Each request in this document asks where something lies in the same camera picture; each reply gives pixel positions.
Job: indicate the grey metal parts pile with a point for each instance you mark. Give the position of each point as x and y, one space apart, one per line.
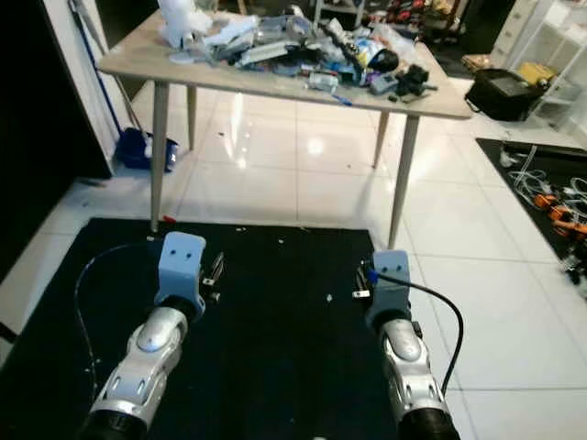
266 46

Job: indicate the light wooden table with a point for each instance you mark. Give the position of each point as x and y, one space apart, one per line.
238 81

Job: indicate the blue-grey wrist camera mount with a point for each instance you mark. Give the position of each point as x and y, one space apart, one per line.
180 266
391 289

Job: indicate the white robot figure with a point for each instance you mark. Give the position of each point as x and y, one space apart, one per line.
182 20

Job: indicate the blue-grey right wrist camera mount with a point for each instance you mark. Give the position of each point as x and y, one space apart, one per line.
391 289

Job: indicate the large black floor mat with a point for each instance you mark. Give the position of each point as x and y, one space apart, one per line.
284 367

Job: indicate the white shelf unit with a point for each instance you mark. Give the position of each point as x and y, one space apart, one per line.
559 46

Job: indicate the blue dustpan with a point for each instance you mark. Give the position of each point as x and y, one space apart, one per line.
142 149

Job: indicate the black round device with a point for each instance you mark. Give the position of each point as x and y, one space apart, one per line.
383 61

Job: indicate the orange parts cluster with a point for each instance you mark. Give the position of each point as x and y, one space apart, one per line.
564 215

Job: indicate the black carry case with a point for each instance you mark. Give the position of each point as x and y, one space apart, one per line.
503 95

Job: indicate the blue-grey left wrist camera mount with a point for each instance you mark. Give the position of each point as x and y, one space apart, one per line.
180 266

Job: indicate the blue pen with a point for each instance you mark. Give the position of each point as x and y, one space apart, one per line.
341 99

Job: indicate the black blocky gadget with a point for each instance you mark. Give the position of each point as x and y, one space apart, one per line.
415 81

